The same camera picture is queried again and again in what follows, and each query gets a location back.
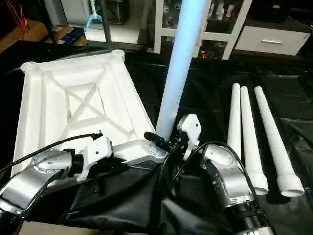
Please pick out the white plastic table top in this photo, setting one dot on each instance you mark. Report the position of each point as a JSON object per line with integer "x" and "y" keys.
{"x": 73, "y": 98}

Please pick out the white plastic table leg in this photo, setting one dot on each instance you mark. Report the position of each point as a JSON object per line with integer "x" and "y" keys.
{"x": 181, "y": 63}
{"x": 252, "y": 147}
{"x": 234, "y": 117}
{"x": 276, "y": 142}

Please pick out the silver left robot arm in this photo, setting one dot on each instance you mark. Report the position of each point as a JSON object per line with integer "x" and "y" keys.
{"x": 34, "y": 176}

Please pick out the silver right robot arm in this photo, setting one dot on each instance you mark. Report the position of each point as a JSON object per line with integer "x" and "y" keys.
{"x": 225, "y": 176}

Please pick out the black work mat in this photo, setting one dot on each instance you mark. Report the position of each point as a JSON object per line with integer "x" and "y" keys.
{"x": 210, "y": 88}

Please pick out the white drawer cabinet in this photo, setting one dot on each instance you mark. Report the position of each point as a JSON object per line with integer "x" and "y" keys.
{"x": 215, "y": 29}
{"x": 271, "y": 40}

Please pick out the light blue hanger hook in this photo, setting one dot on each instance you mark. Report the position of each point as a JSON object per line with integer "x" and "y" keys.
{"x": 94, "y": 20}

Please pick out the small blue box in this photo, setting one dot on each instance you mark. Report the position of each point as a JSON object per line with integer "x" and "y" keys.
{"x": 71, "y": 34}

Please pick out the cardboard box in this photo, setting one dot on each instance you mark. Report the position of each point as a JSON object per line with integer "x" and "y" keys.
{"x": 24, "y": 34}

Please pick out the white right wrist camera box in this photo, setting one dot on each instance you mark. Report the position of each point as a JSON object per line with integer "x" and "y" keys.
{"x": 190, "y": 129}

